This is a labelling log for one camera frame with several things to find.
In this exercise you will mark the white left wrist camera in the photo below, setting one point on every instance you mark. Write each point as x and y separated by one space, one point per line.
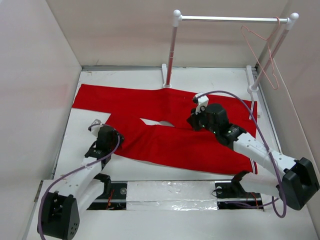
95 127

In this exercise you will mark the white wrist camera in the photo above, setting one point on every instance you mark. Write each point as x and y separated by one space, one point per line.
95 127
201 100

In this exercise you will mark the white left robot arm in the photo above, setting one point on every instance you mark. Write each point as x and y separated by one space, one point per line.
72 194

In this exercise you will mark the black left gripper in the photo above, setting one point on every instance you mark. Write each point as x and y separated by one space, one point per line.
115 136

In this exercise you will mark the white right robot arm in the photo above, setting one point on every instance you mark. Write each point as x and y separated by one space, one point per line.
295 181

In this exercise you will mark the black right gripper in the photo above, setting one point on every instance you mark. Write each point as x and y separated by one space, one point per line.
193 119

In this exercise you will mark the white metal clothes rack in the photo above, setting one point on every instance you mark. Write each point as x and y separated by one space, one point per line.
234 42

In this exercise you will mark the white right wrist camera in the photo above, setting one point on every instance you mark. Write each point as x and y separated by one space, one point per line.
201 100

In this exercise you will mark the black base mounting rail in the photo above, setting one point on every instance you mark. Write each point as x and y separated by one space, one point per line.
228 197

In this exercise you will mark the red trousers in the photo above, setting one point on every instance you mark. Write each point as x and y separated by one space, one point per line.
155 129

